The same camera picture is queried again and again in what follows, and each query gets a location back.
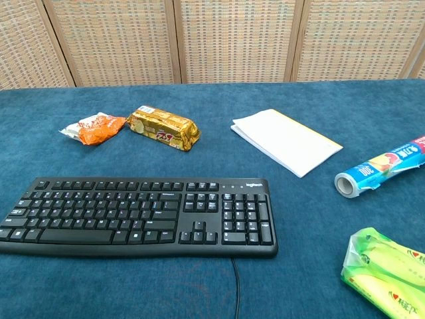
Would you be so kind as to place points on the orange white snack packet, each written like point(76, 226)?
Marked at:
point(96, 130)

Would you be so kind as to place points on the blue cling film roll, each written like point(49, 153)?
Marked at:
point(375, 171)

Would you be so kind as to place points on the woven folding screen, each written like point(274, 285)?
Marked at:
point(212, 40)

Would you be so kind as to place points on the white paper notepad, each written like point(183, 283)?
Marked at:
point(287, 141)

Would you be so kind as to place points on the gold foil biscuit pack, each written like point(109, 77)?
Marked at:
point(164, 128)

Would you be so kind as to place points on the green plastic bag pack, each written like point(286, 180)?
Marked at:
point(388, 276)

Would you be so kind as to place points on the black Logitech keyboard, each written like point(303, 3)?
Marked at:
point(99, 216)

